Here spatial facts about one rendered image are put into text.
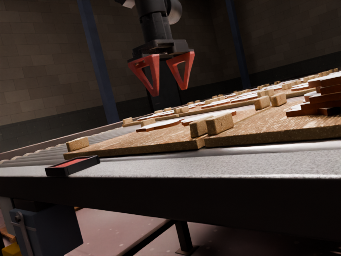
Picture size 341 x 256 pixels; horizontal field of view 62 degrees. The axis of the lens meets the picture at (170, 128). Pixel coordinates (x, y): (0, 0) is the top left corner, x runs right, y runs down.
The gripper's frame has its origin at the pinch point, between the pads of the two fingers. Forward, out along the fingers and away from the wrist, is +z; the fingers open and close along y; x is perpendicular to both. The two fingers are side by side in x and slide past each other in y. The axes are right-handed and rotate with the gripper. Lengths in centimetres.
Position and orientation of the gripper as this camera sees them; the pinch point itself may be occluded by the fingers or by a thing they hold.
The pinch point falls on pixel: (170, 88)
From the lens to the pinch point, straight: 58.8
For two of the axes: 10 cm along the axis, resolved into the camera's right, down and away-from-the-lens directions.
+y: -6.1, 2.4, -7.5
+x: 7.6, -1.1, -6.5
